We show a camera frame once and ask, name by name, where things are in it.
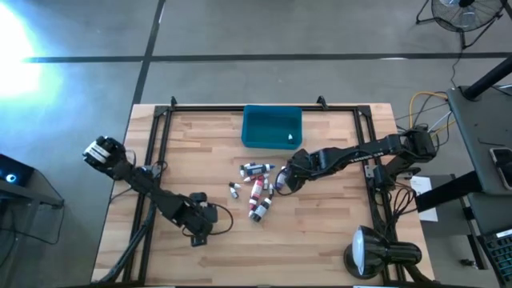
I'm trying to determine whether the purple food coloring bottle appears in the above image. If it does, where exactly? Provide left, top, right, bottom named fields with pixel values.
left=275, top=166, right=288, bottom=190

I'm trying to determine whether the black floor fan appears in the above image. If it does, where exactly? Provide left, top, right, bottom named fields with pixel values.
left=415, top=0, right=506, bottom=50

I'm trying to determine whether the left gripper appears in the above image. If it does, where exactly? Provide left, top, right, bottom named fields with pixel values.
left=174, top=192, right=219, bottom=238

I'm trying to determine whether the white paper sheet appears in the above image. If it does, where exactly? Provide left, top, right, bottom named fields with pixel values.
left=410, top=174, right=439, bottom=223

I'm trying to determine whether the black cable conduit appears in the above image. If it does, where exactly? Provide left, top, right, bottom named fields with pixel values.
left=98, top=199, right=159, bottom=285

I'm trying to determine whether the black metal table frame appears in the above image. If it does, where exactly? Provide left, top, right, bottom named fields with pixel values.
left=95, top=95, right=431, bottom=287

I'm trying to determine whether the large black food coloring bottle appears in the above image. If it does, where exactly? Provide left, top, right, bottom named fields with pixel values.
left=248, top=197, right=274, bottom=223

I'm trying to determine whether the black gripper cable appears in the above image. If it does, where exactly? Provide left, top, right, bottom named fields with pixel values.
left=182, top=202, right=234, bottom=237
left=274, top=167, right=299, bottom=197

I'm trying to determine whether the black cable bundle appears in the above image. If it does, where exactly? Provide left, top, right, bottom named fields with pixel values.
left=374, top=182, right=419, bottom=241

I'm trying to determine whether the black fan power cable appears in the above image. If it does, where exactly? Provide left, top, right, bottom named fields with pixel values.
left=450, top=43, right=467, bottom=89

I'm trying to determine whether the grey side table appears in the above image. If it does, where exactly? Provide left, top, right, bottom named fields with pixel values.
left=446, top=84, right=512, bottom=237

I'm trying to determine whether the yellow cable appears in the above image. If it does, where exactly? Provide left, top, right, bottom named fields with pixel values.
left=408, top=90, right=457, bottom=137

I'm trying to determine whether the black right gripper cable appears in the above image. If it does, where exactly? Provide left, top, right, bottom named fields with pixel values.
left=274, top=167, right=299, bottom=197

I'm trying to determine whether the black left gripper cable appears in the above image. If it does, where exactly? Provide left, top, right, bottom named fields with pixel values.
left=182, top=202, right=234, bottom=237

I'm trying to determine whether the smartphone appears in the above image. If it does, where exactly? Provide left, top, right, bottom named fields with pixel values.
left=490, top=146, right=512, bottom=191

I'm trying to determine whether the black stand beam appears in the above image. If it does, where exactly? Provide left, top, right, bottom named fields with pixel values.
left=414, top=170, right=483, bottom=214

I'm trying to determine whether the teal plastic bin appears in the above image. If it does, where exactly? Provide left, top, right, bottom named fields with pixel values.
left=240, top=104, right=304, bottom=151

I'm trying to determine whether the black stand pole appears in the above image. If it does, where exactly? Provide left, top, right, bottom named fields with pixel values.
left=462, top=55, right=512, bottom=101

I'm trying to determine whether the black desk lamp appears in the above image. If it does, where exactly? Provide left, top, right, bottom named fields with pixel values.
left=342, top=225, right=423, bottom=280

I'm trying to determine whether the black keyboard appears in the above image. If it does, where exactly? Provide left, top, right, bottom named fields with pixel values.
left=478, top=227, right=512, bottom=287

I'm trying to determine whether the black box with blue light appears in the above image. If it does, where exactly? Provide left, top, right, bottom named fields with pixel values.
left=0, top=154, right=35, bottom=187

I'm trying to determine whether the large red food coloring bottle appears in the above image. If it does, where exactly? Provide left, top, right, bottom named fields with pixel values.
left=249, top=178, right=265, bottom=211

